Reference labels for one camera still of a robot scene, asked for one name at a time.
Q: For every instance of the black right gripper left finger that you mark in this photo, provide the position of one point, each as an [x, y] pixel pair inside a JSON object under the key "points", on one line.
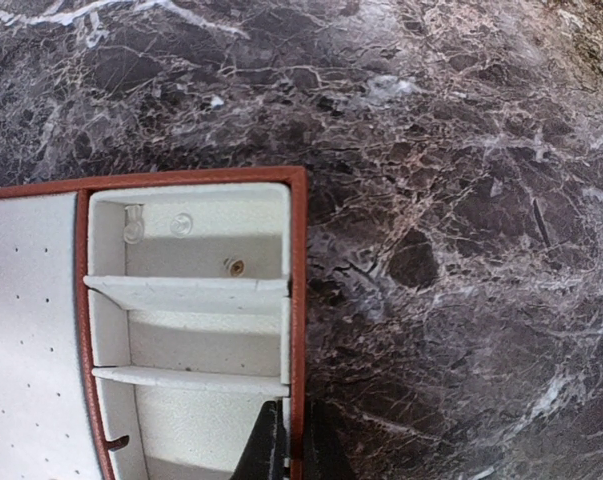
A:
{"points": [[263, 457]]}

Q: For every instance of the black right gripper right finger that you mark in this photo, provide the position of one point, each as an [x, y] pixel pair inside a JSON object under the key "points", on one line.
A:
{"points": [[323, 455]]}

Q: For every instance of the red earring tray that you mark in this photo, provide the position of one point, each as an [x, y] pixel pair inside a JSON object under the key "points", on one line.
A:
{"points": [[146, 318]]}

